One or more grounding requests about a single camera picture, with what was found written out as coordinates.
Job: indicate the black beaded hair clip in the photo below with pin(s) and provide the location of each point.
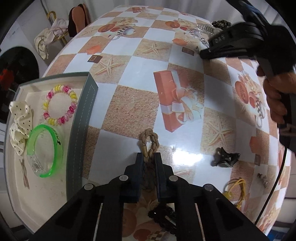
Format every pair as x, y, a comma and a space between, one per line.
165, 216

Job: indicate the person's right hand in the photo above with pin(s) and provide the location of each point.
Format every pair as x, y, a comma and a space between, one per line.
273, 87

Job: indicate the cream polka dot scrunchie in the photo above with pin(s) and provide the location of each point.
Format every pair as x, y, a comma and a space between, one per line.
22, 125

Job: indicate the cream cloth bag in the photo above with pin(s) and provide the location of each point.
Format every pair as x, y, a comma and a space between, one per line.
49, 35

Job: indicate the green translucent bangle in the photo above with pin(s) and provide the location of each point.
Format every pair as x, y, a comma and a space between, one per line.
44, 150

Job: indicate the checkered patterned tablecloth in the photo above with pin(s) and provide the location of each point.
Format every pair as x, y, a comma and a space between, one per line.
149, 75

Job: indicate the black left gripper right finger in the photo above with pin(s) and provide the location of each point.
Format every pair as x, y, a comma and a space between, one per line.
177, 193

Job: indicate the white washing machine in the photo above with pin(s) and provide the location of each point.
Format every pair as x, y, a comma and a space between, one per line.
20, 63

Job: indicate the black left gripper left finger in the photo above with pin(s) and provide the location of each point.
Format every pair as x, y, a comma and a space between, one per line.
125, 190

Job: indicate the pile of jewelry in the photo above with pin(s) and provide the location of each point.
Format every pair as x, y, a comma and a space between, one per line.
205, 31

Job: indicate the white jewelry tray box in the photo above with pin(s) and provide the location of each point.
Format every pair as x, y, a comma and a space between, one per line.
35, 199

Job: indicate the small dark metal clip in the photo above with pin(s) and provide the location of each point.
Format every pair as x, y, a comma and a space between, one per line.
263, 179

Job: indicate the black claw hair clip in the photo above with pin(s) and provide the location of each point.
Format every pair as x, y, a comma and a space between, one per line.
224, 159

